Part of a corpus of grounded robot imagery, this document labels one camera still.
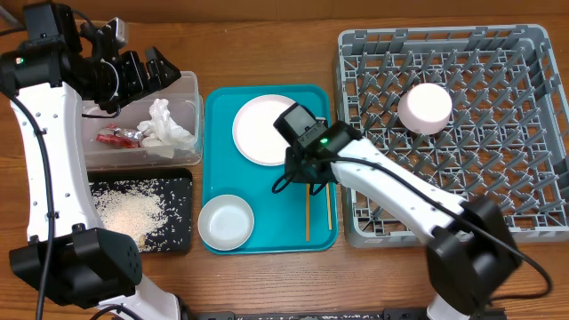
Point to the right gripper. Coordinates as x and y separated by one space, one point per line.
299 169

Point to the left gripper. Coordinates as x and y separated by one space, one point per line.
132 63

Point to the wooden chopstick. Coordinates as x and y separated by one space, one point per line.
328 207
307 213

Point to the large pink plate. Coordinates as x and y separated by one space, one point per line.
254 133

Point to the white napkin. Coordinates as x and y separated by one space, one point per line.
170 131

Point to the red foil snack wrapper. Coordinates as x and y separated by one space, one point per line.
120 137

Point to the grey metal bowl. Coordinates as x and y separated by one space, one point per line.
225 222

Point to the small pink saucer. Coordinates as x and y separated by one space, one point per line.
425 109

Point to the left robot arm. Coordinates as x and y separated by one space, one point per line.
70 258

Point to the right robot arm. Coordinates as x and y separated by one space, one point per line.
470 251

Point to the grey dishwasher rack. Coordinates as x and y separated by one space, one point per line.
507 137

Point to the clear plastic storage bin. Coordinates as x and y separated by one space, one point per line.
101 157

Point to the teal serving tray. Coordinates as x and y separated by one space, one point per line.
279 219

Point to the black plastic tray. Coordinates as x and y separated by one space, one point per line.
178 186

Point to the spilled rice and food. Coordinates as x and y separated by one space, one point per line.
133 211

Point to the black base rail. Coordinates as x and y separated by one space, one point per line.
385 314

